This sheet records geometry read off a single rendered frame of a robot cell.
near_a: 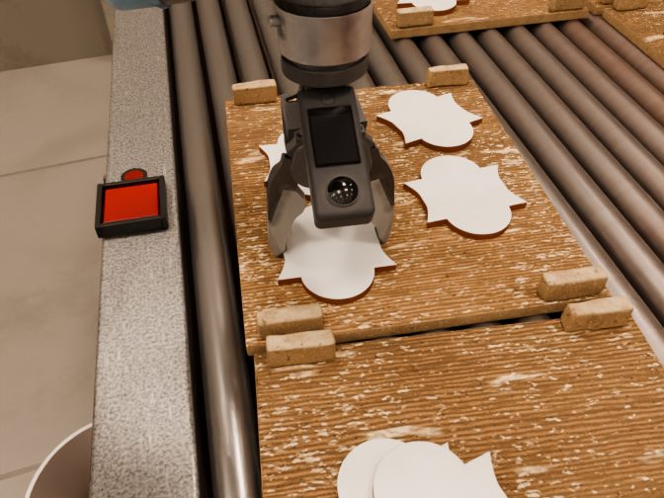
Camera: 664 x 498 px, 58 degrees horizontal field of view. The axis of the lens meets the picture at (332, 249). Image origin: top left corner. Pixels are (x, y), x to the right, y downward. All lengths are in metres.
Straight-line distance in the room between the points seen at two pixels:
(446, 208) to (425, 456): 0.29
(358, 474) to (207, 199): 0.38
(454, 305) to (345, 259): 0.11
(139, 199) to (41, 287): 1.32
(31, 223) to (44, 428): 0.80
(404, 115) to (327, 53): 0.34
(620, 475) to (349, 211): 0.28
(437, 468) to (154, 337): 0.29
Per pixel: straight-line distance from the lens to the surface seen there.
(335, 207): 0.45
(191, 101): 0.89
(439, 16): 1.08
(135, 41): 1.08
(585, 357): 0.58
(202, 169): 0.76
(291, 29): 0.47
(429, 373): 0.53
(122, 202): 0.72
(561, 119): 0.89
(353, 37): 0.47
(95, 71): 3.02
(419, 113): 0.80
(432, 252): 0.62
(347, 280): 0.58
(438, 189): 0.68
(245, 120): 0.81
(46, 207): 2.29
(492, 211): 0.67
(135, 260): 0.67
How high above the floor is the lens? 1.38
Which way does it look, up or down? 46 degrees down
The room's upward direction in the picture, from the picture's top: straight up
